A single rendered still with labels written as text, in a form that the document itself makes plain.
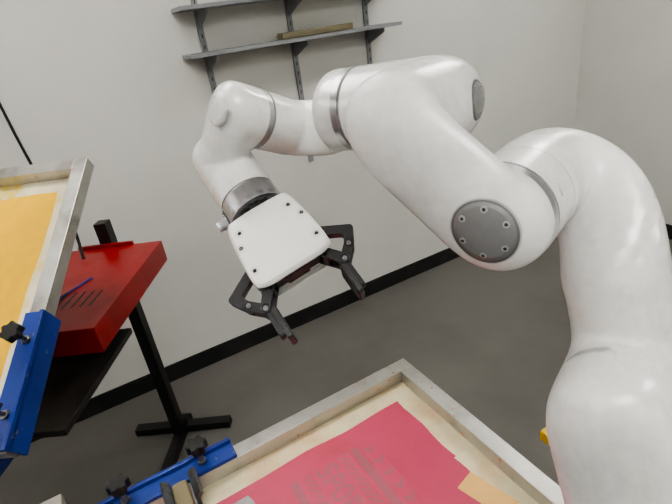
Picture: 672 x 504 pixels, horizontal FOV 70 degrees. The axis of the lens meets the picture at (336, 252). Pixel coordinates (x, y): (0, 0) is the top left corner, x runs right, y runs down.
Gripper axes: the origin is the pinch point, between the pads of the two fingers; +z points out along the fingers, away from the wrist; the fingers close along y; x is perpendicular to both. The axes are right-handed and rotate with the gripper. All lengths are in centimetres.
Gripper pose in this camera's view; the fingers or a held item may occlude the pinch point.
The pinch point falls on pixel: (324, 311)
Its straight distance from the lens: 53.9
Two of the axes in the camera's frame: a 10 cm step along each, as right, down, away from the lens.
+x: 1.1, 4.3, 9.0
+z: 5.4, 7.3, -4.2
